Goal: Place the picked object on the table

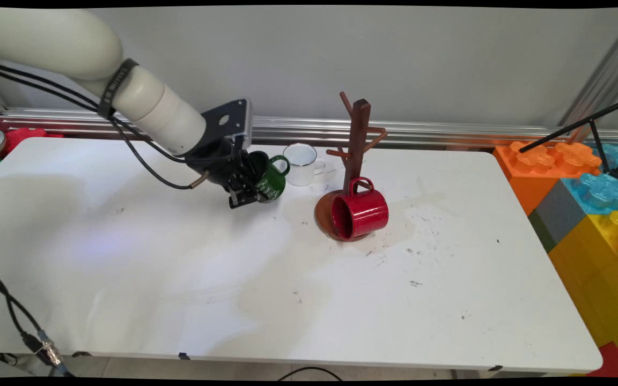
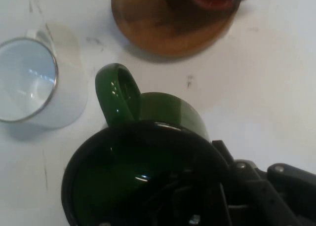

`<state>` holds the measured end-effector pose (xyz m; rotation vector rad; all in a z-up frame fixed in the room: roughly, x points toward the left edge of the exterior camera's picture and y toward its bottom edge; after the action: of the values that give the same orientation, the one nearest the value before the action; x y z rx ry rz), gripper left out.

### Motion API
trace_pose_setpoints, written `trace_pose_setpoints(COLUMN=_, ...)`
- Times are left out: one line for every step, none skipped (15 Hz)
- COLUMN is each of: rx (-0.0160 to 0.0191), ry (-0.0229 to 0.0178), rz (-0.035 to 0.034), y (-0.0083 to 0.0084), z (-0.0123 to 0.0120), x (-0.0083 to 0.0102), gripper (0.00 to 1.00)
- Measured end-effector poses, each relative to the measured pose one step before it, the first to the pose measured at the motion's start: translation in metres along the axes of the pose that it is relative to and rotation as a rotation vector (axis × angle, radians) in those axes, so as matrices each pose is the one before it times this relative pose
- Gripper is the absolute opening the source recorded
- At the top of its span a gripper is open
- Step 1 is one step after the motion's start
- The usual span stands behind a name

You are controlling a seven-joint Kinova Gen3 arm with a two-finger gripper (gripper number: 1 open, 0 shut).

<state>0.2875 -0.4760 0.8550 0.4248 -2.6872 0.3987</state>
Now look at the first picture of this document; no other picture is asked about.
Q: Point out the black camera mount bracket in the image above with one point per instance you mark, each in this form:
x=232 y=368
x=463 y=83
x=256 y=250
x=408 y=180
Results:
x=218 y=126

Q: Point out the brown wooden mug tree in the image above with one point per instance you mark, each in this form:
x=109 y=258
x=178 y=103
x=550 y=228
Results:
x=360 y=134

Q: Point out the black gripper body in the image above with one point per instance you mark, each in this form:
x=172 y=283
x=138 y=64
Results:
x=220 y=163

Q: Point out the blue giant building block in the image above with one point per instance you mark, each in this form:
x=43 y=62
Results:
x=601 y=193

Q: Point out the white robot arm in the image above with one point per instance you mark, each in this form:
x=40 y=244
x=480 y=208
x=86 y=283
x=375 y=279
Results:
x=62 y=48

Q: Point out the orange giant building block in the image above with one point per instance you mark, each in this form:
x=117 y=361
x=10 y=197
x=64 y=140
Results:
x=526 y=177

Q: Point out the green enamel mug white lettering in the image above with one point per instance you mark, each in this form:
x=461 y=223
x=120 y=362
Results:
x=272 y=185

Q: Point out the red toy block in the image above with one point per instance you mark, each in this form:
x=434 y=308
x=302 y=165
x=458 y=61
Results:
x=22 y=136

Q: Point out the aluminium slanted frame post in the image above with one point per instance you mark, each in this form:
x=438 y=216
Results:
x=607 y=75

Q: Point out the grey giant building block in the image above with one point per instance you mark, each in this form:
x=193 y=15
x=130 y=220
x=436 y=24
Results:
x=558 y=214

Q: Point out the red ceramic mug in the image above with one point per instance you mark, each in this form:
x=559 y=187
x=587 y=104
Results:
x=368 y=214

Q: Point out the yellow giant building block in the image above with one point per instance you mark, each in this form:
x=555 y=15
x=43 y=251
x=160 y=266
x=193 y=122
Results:
x=593 y=279

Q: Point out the aluminium rail along wall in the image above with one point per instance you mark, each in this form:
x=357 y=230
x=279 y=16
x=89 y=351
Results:
x=448 y=133

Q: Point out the red giant building block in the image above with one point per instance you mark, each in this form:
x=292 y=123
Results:
x=612 y=362

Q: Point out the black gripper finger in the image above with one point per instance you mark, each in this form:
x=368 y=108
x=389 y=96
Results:
x=244 y=193
x=251 y=165

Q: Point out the black tripod stand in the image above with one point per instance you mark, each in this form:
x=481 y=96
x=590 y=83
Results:
x=572 y=127

